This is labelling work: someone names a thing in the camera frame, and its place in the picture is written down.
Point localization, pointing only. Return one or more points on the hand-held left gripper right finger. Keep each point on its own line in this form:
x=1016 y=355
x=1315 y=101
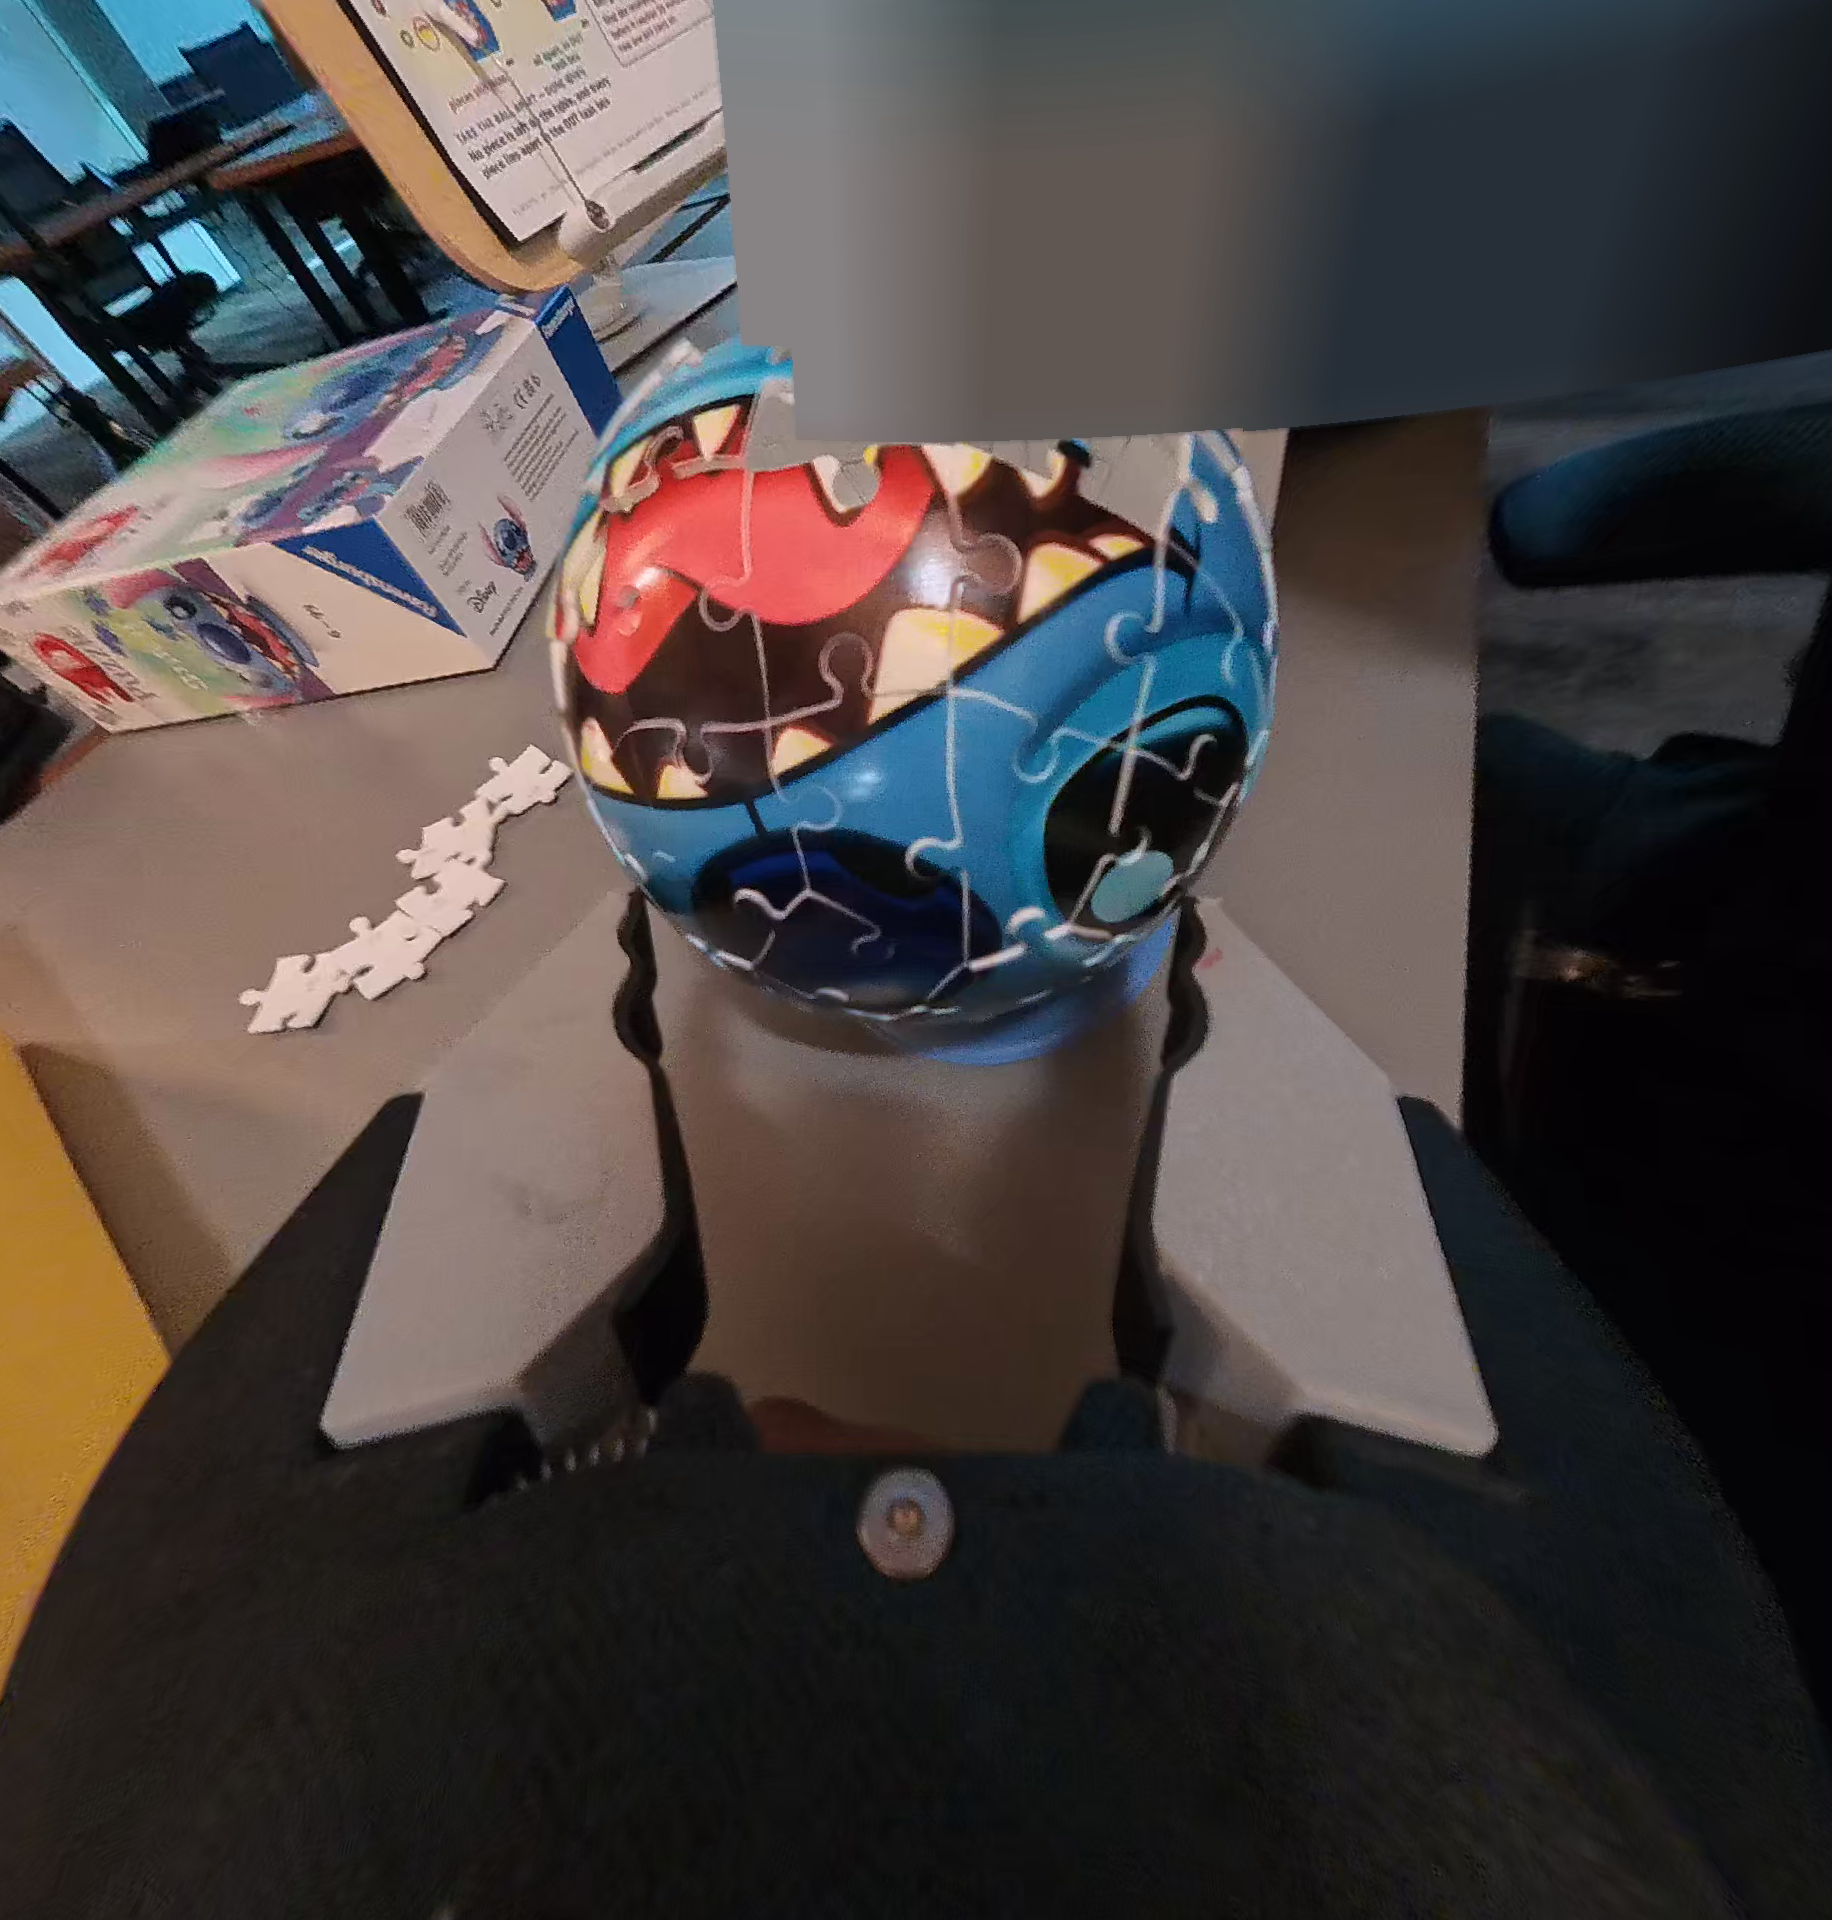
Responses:
x=1305 y=1216

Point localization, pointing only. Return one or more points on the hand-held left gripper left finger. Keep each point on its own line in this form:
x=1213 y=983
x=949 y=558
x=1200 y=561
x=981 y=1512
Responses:
x=527 y=1201

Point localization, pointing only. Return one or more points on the pile of white puzzle pieces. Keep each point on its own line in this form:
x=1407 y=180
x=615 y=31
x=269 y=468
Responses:
x=405 y=937

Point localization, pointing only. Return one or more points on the blue puzzle ball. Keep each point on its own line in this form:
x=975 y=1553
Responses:
x=886 y=705

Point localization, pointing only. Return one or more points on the printed puzzle box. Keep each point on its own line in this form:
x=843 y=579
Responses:
x=405 y=585

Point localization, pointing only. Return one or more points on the yellow plastic bin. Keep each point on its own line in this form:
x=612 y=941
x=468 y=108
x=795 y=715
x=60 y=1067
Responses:
x=45 y=1350

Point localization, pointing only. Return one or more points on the white stand base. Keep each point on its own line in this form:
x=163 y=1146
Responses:
x=661 y=300

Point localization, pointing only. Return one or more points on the wooden document stand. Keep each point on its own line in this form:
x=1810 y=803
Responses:
x=405 y=165

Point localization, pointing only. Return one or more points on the wooden office desk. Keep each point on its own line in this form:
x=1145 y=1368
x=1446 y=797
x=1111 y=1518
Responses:
x=45 y=241
x=287 y=150

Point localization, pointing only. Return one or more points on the printed instruction sheet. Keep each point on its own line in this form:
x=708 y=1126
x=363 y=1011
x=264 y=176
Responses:
x=555 y=120

